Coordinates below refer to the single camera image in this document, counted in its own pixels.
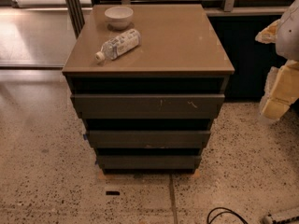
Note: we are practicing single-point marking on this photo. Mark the clear plastic water bottle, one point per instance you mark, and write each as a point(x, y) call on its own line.
point(118, 45)

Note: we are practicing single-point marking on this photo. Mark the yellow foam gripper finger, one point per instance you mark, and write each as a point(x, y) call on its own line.
point(268, 34)
point(281, 90)

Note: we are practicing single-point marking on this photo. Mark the grey power strip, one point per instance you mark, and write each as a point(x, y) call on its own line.
point(283, 217)

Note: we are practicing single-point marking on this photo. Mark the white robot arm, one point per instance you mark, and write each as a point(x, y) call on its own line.
point(287, 43)

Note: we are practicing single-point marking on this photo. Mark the brown drawer cabinet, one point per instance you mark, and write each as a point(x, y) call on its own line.
point(179, 53)

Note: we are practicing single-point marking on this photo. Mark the grey drawer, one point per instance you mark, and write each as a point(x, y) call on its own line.
point(148, 162)
point(147, 106)
point(148, 139)

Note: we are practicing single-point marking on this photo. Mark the white ceramic bowl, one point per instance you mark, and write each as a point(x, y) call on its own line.
point(119, 18)

